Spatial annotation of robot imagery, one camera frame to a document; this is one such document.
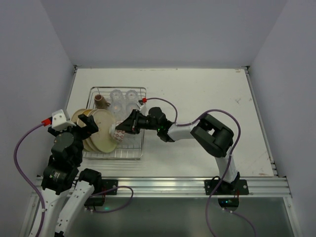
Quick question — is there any blue patterned bowl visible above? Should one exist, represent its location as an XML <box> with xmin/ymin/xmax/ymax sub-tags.
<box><xmin>109</xmin><ymin>120</ymin><xmax>125</xmax><ymax>143</ymax></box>

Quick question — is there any green rear plate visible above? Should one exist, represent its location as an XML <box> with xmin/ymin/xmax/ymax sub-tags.
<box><xmin>71</xmin><ymin>109</ymin><xmax>86</xmax><ymax>124</ymax></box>

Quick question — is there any brown ceramic mug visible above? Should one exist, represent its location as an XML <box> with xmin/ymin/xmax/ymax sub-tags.
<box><xmin>94</xmin><ymin>94</ymin><xmax>111</xmax><ymax>110</ymax></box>

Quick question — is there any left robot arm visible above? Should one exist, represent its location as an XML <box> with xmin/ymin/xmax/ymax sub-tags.
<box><xmin>29</xmin><ymin>110</ymin><xmax>102</xmax><ymax>237</ymax></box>

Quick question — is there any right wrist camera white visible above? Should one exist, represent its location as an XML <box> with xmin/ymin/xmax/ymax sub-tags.
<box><xmin>136</xmin><ymin>101</ymin><xmax>147</xmax><ymax>115</ymax></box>

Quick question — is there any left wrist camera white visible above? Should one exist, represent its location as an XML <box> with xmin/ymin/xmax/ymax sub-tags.
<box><xmin>51</xmin><ymin>110</ymin><xmax>73</xmax><ymax>131</ymax></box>

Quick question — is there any beige floral plate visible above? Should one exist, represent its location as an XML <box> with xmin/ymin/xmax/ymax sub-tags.
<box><xmin>82</xmin><ymin>108</ymin><xmax>96</xmax><ymax>151</ymax></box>

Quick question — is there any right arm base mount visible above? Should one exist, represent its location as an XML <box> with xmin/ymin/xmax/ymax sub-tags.
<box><xmin>214</xmin><ymin>176</ymin><xmax>249</xmax><ymax>211</ymax></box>

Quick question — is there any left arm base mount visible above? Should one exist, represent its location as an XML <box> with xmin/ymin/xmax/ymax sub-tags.
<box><xmin>84</xmin><ymin>179</ymin><xmax>119</xmax><ymax>210</ymax></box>

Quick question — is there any clear glass front right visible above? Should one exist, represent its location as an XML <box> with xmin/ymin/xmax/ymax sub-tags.
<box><xmin>125</xmin><ymin>102</ymin><xmax>139</xmax><ymax>117</ymax></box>

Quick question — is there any clear glass back right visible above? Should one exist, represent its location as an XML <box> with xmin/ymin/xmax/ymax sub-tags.
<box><xmin>125</xmin><ymin>89</ymin><xmax>139</xmax><ymax>103</ymax></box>

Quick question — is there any clear glass front left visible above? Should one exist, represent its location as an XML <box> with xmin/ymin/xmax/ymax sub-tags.
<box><xmin>110</xmin><ymin>101</ymin><xmax>125</xmax><ymax>120</ymax></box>

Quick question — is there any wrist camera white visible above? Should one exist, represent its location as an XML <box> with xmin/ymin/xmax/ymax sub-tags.
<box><xmin>51</xmin><ymin>110</ymin><xmax>73</xmax><ymax>131</ymax></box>
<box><xmin>136</xmin><ymin>101</ymin><xmax>147</xmax><ymax>115</ymax></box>

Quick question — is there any aluminium front rail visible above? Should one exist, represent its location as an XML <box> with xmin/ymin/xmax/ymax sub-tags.
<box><xmin>103</xmin><ymin>177</ymin><xmax>291</xmax><ymax>198</ymax></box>

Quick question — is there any metal wire dish rack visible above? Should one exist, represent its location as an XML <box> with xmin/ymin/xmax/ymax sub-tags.
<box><xmin>83</xmin><ymin>86</ymin><xmax>147</xmax><ymax>160</ymax></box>

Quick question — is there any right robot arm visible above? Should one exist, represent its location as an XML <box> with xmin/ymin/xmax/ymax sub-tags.
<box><xmin>115</xmin><ymin>107</ymin><xmax>241</xmax><ymax>184</ymax></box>

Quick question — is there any pink beige plate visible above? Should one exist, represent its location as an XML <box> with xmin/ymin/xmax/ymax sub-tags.
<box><xmin>85</xmin><ymin>109</ymin><xmax>100</xmax><ymax>152</ymax></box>

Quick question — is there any beige front plate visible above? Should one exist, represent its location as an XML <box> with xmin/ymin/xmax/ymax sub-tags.
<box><xmin>90</xmin><ymin>109</ymin><xmax>117</xmax><ymax>153</ymax></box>

